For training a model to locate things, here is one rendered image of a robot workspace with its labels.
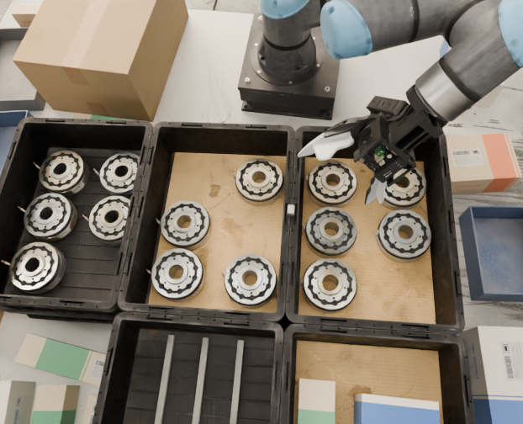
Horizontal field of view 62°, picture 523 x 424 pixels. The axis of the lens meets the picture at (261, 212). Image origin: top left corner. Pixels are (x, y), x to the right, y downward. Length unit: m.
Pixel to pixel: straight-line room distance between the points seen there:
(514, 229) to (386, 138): 0.60
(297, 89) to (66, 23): 0.60
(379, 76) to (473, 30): 0.71
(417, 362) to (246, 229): 0.42
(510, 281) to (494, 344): 0.20
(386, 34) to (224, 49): 0.82
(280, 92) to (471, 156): 0.48
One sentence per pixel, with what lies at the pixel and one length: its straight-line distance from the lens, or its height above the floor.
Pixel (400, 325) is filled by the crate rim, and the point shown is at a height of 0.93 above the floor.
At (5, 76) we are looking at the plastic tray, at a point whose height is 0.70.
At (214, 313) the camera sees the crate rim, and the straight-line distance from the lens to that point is 0.77.
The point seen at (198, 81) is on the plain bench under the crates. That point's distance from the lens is 1.31.
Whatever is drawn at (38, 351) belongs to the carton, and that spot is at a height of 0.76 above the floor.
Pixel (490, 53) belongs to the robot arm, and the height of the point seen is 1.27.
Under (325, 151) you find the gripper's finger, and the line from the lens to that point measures 0.66.
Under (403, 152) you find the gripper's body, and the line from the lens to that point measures 0.63.
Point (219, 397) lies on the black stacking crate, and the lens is 0.86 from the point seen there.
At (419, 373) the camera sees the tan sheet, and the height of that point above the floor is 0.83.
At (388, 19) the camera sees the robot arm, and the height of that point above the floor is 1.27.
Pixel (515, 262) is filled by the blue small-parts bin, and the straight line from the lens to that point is 1.14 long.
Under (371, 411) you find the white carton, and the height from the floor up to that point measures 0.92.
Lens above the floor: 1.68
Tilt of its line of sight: 67 degrees down
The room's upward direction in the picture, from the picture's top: 9 degrees counter-clockwise
